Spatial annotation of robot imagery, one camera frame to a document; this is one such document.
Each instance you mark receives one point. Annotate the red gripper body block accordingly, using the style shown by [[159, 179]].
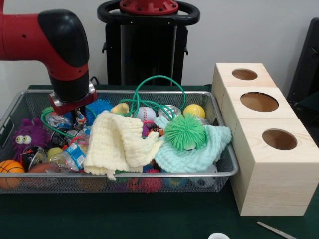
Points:
[[74, 105]]

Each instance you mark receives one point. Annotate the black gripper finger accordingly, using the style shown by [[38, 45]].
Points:
[[74, 117]]

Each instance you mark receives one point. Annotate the multicoloured patterned cloth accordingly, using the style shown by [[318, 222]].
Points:
[[81, 119]]

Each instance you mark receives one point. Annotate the cream knitted cloth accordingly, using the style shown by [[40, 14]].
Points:
[[109, 144]]

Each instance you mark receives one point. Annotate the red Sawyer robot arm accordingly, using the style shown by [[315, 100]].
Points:
[[25, 37]]

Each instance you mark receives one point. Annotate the wooden box with three holes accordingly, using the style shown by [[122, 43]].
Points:
[[274, 186]]

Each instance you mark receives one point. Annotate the blue spiky ball with eyes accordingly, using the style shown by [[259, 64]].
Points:
[[99, 107]]

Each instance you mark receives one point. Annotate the crushed bottle with blue label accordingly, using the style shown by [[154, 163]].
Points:
[[71, 155]]

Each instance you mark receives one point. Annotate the purple spiky monster toy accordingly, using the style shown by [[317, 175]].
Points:
[[26, 137]]

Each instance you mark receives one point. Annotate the soda can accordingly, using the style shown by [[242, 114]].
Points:
[[33, 155]]

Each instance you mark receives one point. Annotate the white toy baseball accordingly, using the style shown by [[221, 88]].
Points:
[[147, 113]]

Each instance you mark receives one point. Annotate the orange toy basketball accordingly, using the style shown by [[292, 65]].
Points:
[[11, 169]]

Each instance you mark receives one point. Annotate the green spiky rubber ball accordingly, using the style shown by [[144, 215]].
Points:
[[185, 132]]

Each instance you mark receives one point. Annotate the yellow ball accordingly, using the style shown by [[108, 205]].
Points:
[[194, 110]]

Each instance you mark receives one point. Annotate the mint green knitted cloth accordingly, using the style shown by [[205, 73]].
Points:
[[189, 159]]

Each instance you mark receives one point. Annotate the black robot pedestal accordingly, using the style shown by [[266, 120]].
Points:
[[147, 49]]

